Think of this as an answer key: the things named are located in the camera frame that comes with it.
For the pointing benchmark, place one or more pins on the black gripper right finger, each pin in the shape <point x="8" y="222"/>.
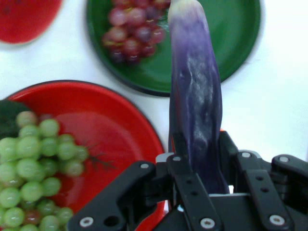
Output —
<point x="264" y="183"/>

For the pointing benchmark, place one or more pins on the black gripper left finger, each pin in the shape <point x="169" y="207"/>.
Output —
<point x="134" y="192"/>

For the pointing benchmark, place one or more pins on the purple toy eggplant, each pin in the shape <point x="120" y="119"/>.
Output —
<point x="195" y="96"/>

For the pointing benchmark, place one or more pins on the red round plate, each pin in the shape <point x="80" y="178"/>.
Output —
<point x="113" y="125"/>

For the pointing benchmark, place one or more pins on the green grape bunch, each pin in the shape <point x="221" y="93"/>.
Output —
<point x="31" y="168"/>

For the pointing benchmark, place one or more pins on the dark green grape leaf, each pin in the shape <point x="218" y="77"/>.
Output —
<point x="8" y="118"/>

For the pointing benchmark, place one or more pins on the dark green round plate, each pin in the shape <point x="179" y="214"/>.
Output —
<point x="231" y="36"/>

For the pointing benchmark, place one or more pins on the red grape bunch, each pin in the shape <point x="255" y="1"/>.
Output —
<point x="134" y="31"/>

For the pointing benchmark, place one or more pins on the red watermelon slice toy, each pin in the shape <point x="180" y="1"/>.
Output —
<point x="24" y="19"/>

